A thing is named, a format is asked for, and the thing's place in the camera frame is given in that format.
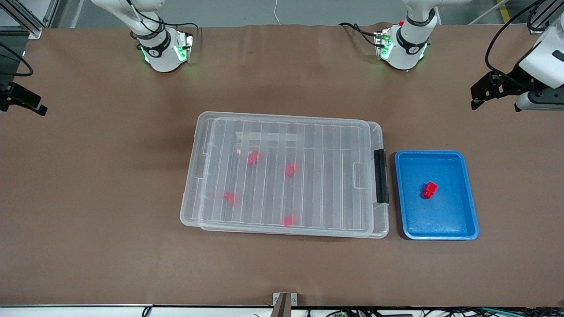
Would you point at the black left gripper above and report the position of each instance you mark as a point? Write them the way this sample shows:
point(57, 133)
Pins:
point(512, 82)

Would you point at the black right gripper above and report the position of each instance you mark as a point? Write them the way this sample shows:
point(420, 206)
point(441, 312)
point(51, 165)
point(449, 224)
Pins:
point(9, 95)

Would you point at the red toy block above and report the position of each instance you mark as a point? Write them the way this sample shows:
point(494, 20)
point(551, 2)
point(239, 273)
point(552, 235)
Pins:
point(430, 189)
point(290, 169)
point(229, 197)
point(253, 157)
point(288, 220)

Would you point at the clear ribbed plastic lid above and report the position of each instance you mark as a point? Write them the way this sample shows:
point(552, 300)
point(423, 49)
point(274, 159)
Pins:
point(273, 185)

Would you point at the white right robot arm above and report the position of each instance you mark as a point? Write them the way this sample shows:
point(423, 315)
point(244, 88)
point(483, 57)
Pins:
point(161, 55)

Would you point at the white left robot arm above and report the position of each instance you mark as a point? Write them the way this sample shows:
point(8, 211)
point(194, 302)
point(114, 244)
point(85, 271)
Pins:
point(405, 48)

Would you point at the clear plastic storage box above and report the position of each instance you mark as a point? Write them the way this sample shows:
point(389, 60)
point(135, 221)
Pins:
point(382, 220)

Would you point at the blue plastic tray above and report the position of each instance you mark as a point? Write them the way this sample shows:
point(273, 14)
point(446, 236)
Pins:
point(440, 215)

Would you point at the brown table cover sheet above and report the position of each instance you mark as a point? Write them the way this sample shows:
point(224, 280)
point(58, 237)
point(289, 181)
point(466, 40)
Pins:
point(282, 268)

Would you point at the black left camera bracket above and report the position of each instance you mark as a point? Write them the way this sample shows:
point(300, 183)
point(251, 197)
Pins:
point(546, 92)

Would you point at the aluminium frame profile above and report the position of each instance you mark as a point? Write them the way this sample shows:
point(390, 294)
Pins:
point(544, 15)
point(24, 15)

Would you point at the grey metal edge bracket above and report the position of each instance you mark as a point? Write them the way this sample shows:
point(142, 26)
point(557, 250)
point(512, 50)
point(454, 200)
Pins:
point(284, 304)

